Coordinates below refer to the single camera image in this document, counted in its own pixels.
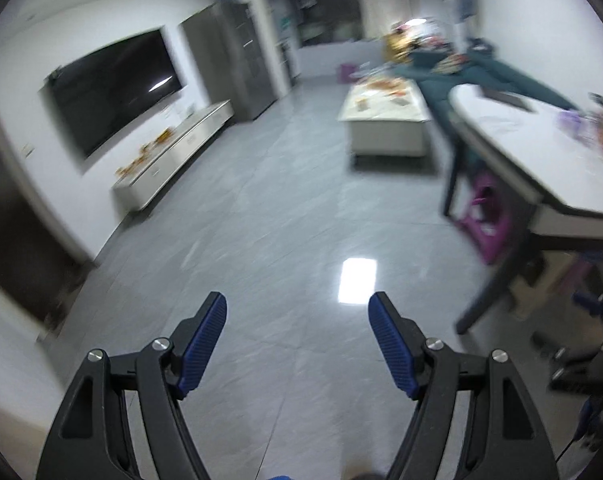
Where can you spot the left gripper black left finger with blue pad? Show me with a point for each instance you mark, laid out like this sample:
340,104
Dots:
90,437

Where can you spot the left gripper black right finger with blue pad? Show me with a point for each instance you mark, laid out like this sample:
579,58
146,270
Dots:
473,418

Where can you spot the purple plastic stool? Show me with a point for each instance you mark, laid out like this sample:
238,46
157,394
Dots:
486,219

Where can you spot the white dining table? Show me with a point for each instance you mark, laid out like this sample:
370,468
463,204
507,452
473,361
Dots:
559,179

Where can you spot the white tv cabinet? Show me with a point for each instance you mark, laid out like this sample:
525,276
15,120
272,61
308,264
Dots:
160,160

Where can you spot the white coffee table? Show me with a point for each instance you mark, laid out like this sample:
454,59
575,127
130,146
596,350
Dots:
386,116

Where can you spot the teal sofa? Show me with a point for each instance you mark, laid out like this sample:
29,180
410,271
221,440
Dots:
478,68

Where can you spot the black wall television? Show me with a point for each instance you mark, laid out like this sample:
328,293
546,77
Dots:
102,93

